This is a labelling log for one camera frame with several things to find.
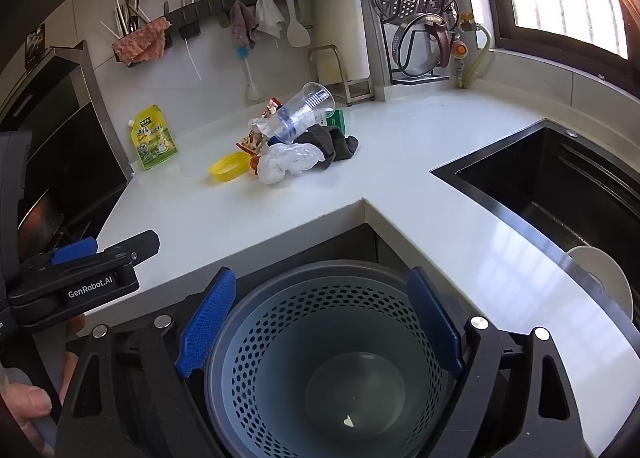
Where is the bundle of chopsticks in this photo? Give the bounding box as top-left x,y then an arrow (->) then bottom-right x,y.
100,0 -> 151,39

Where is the red-white snack wrapper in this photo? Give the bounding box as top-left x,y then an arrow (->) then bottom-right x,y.
235,97 -> 288,174

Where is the clear plastic cup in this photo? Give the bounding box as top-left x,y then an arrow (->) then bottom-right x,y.
267,82 -> 336,145

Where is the white plate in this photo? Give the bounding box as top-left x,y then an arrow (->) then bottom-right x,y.
567,245 -> 635,321

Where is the grey rag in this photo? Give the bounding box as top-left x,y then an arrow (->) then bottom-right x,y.
230,0 -> 260,50

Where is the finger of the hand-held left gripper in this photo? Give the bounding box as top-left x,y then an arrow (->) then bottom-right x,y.
47,236 -> 101,266
22,229 -> 161,284

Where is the grey-blue perforated bin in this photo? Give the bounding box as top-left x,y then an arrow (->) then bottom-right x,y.
205,260 -> 501,458

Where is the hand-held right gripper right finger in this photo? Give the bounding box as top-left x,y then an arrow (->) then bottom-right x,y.
406,267 -> 593,458

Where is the black hook rail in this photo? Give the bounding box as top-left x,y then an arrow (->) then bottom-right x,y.
165,0 -> 307,36

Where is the black kitchen sink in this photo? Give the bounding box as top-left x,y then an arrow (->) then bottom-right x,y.
430,119 -> 640,339

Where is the white rice paddle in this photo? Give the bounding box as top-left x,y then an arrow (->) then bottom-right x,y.
284,0 -> 312,48

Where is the yellow seasoning pouch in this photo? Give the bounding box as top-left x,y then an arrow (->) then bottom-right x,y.
129,104 -> 179,171

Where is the metal cutting board stand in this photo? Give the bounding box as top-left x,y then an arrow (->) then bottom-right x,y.
307,44 -> 375,106

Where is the yellow gas hose with valve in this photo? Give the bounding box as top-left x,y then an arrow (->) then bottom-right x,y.
452,13 -> 493,89

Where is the white rag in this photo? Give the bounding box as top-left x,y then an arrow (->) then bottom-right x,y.
255,0 -> 285,39

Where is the white cutting board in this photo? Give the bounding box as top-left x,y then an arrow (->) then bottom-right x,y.
312,0 -> 386,104

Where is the pink dishcloth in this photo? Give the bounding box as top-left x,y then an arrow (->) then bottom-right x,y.
111,17 -> 172,65

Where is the yellow plastic lid ring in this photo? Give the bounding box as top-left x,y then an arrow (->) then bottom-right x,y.
209,151 -> 249,184

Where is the black wire lid rack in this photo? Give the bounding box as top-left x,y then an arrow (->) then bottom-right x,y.
380,3 -> 453,87

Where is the black integrated stove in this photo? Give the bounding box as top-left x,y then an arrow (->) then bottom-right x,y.
0,40 -> 133,239

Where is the steel-rimmed pot lid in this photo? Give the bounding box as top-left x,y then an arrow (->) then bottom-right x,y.
392,13 -> 458,79

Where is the person's left hand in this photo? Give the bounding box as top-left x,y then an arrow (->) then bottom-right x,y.
0,314 -> 87,458

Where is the thin white stick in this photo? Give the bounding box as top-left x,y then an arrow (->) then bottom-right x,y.
182,35 -> 203,81

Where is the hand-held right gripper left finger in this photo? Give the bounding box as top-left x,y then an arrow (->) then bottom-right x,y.
54,267 -> 238,458

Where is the dark wok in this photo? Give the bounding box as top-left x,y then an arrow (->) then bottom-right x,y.
17,188 -> 66,249

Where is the white bottle brush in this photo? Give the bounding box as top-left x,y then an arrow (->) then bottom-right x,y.
237,45 -> 262,101

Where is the clear plastic bag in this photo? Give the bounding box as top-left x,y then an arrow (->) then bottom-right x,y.
256,142 -> 326,186

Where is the dark grey sock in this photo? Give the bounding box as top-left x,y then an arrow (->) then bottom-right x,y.
295,125 -> 360,171

